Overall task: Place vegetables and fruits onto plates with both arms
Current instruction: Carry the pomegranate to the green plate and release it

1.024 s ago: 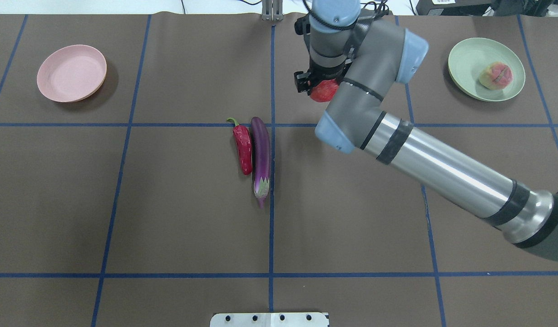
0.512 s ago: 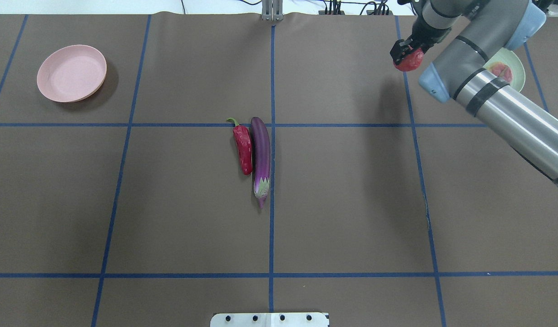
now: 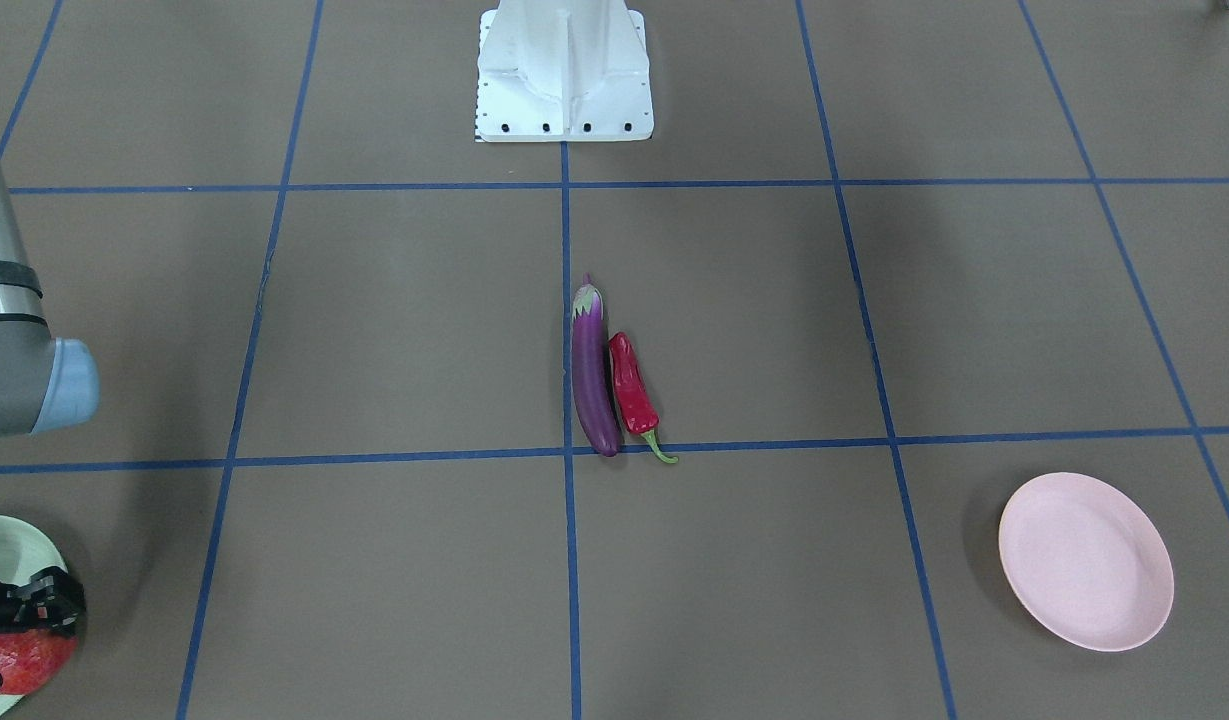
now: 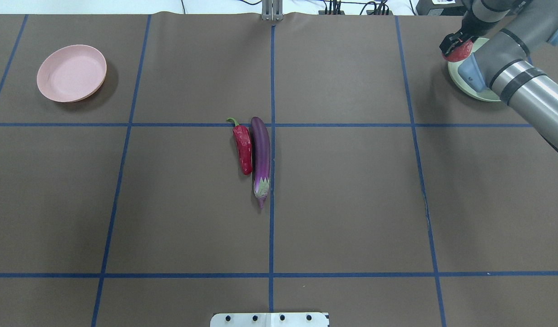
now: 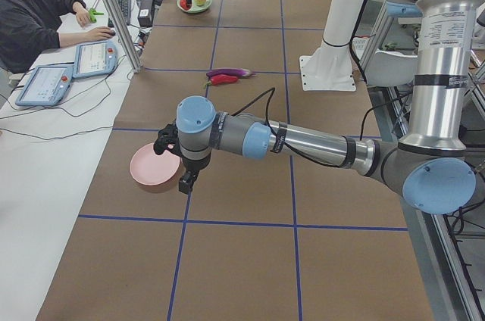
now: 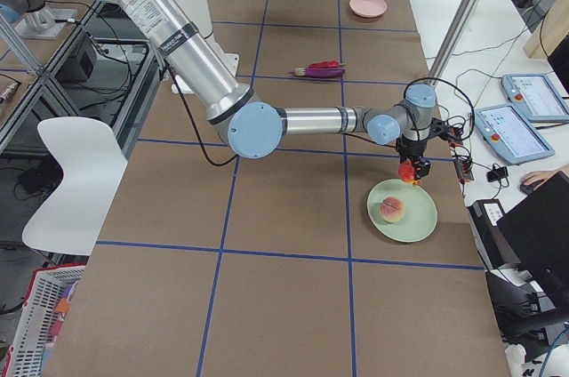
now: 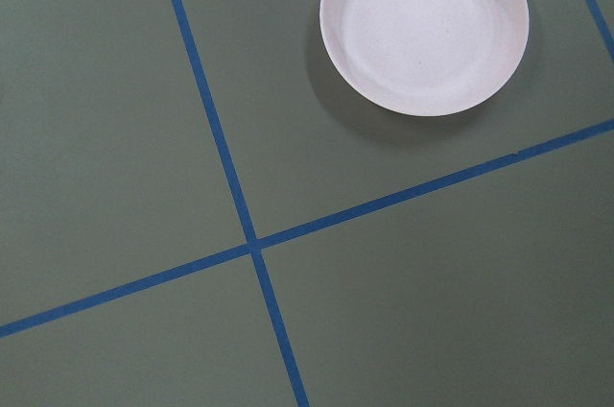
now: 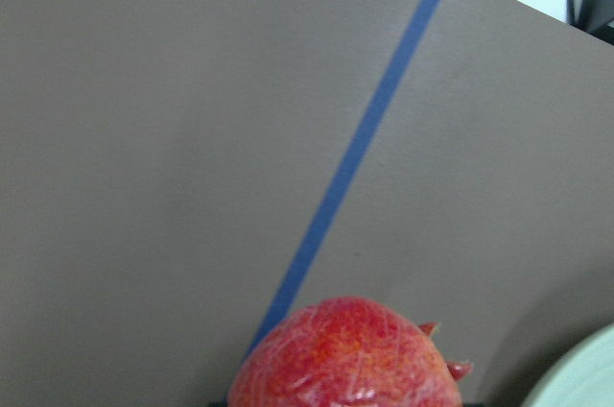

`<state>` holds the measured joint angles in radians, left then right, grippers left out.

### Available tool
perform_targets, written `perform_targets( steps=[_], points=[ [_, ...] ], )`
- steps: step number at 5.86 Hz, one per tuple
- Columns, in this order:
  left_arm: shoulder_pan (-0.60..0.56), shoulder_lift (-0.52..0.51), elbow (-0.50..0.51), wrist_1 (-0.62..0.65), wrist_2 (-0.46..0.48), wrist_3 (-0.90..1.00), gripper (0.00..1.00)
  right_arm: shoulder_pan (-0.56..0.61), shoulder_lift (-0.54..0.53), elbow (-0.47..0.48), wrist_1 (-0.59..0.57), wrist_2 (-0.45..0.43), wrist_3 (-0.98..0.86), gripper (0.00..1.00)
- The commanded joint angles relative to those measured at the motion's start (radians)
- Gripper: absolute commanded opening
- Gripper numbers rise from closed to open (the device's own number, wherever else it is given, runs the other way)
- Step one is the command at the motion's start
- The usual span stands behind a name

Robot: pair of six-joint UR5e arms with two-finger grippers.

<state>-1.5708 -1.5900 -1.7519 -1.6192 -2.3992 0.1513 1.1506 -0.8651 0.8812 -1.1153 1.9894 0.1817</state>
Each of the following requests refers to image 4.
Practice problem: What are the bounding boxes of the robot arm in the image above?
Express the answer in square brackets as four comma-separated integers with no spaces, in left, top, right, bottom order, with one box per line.
[439,0,558,153]

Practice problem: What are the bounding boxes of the purple eggplant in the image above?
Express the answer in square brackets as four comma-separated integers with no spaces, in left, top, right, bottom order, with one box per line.
[251,117,271,210]

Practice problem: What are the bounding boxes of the red chili pepper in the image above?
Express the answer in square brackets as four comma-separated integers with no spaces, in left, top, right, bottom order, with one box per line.
[226,117,252,176]

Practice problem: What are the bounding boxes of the pink plate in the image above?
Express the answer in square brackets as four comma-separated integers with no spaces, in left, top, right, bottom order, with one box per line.
[36,44,107,103]

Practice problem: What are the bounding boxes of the aluminium frame post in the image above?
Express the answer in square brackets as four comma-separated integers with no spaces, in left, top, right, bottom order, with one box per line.
[262,0,284,21]

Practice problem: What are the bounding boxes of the white metal base plate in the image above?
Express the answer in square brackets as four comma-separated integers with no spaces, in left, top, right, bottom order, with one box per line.
[210,312,330,327]

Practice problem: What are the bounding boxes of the brown paper table mat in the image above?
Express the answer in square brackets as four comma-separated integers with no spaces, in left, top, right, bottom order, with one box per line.
[0,12,558,327]

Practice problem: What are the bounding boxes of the black power strip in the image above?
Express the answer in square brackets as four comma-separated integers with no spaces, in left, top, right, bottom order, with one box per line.
[318,0,393,16]

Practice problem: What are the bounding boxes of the black box device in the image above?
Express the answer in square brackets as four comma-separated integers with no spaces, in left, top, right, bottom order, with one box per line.
[415,0,466,16]

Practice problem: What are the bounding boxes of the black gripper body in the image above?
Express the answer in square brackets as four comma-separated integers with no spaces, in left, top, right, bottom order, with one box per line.
[448,10,493,46]

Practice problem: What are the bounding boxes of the red pomegranate fruit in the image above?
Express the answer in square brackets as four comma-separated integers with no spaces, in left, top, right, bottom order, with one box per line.
[443,40,474,62]

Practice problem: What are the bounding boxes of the green plate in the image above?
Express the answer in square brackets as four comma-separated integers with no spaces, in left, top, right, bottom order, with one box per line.
[446,58,500,102]

